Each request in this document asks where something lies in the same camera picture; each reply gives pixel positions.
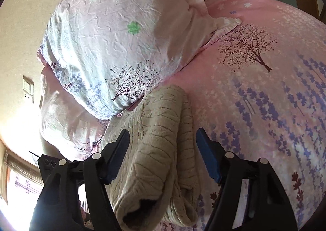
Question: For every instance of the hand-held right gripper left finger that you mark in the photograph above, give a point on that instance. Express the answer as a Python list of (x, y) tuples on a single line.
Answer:
[(116, 159)]

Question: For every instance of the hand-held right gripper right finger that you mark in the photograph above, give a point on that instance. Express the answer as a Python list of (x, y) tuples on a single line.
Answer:
[(207, 152)]

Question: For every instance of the window with curtain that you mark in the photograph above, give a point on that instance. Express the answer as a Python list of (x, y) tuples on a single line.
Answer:
[(23, 187)]

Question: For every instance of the pink lavender print pillow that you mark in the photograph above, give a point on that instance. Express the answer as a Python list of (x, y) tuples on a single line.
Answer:
[(66, 119)]

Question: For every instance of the pink floral bedsheet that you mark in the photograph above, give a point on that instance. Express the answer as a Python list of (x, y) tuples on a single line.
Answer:
[(254, 106)]

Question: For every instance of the pink tree print pillow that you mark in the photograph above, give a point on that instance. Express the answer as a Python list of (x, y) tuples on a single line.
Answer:
[(114, 30)]

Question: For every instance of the white wall switch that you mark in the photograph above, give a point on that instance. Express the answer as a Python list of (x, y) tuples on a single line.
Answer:
[(28, 88)]

